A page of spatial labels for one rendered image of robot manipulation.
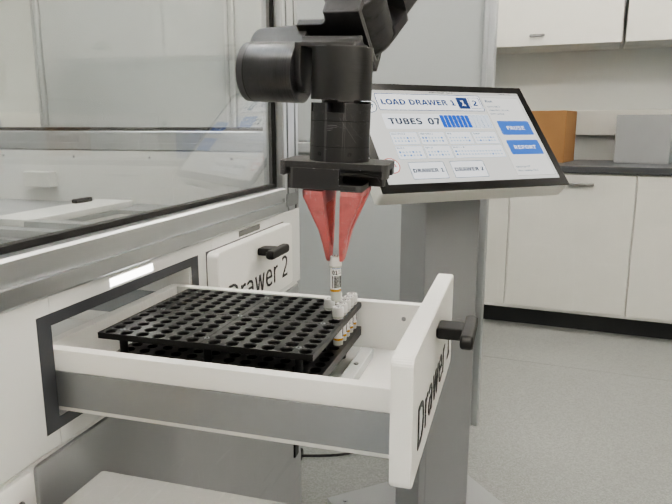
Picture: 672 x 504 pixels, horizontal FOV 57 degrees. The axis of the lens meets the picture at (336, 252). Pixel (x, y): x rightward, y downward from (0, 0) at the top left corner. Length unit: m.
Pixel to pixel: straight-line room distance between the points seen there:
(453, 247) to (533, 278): 2.05
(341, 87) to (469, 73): 1.69
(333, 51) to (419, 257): 1.01
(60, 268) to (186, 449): 0.35
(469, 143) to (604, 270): 2.14
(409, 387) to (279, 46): 0.33
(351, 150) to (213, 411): 0.26
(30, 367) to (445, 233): 1.11
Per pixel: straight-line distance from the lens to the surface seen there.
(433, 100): 1.56
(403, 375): 0.48
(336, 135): 0.58
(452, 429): 1.72
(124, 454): 0.76
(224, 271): 0.88
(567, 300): 3.60
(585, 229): 3.52
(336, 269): 0.62
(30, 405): 0.63
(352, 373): 0.65
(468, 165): 1.47
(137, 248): 0.73
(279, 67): 0.60
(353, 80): 0.58
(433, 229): 1.51
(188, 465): 0.90
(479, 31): 2.26
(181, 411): 0.58
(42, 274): 0.62
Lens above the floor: 1.10
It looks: 11 degrees down
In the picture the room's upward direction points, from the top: straight up
